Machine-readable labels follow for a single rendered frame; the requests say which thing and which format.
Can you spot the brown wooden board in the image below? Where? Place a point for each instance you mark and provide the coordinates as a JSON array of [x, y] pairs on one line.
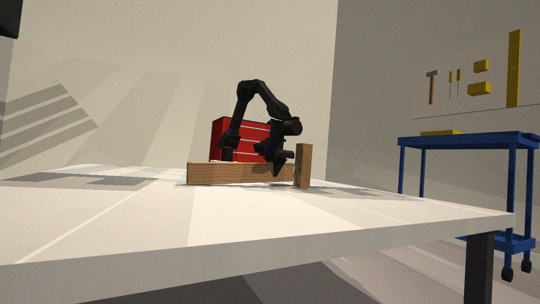
[[206, 173]]

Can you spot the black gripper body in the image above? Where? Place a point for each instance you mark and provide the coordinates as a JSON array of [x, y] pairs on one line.
[[278, 151]]

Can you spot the wooden bed post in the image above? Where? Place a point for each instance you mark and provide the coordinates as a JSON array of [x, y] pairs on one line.
[[303, 159]]

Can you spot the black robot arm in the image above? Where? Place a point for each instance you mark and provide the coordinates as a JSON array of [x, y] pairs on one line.
[[288, 126]]

